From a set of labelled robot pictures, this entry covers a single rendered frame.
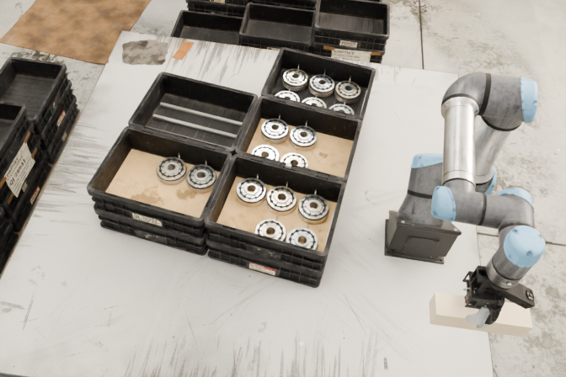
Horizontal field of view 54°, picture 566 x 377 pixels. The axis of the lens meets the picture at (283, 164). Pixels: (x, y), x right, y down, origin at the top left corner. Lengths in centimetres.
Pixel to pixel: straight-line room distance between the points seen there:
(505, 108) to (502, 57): 257
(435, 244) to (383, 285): 22
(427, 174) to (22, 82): 211
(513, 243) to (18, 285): 150
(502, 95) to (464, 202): 38
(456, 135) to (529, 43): 297
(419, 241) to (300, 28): 178
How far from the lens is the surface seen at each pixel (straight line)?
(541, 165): 351
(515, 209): 131
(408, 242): 192
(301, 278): 186
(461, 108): 148
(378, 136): 233
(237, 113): 217
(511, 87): 156
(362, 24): 323
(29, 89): 308
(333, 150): 207
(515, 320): 155
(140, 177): 199
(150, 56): 262
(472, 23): 435
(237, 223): 185
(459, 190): 130
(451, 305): 150
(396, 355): 185
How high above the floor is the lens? 239
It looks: 51 degrees down
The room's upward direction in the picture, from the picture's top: 6 degrees clockwise
